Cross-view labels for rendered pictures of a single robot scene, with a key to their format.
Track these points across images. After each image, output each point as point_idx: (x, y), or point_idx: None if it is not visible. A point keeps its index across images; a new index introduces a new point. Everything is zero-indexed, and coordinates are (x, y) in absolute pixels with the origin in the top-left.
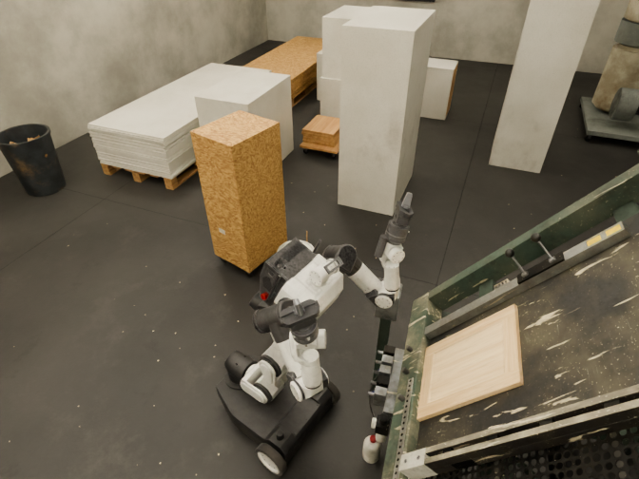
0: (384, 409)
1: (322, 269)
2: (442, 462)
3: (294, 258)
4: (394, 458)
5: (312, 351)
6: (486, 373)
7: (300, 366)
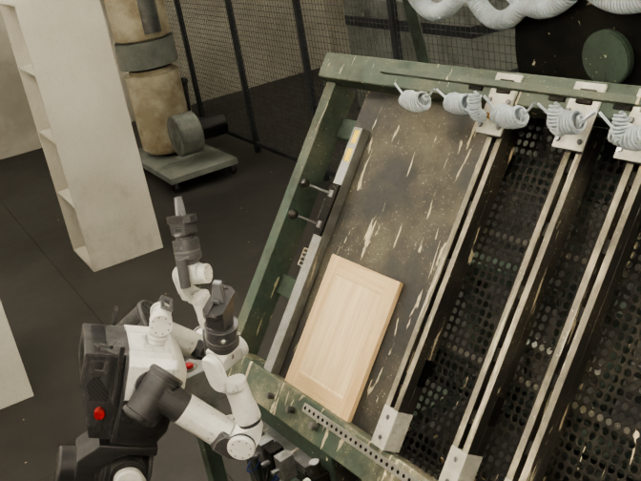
0: (303, 465)
1: (161, 311)
2: (409, 389)
3: (108, 338)
4: (365, 461)
5: (231, 377)
6: (368, 314)
7: (223, 420)
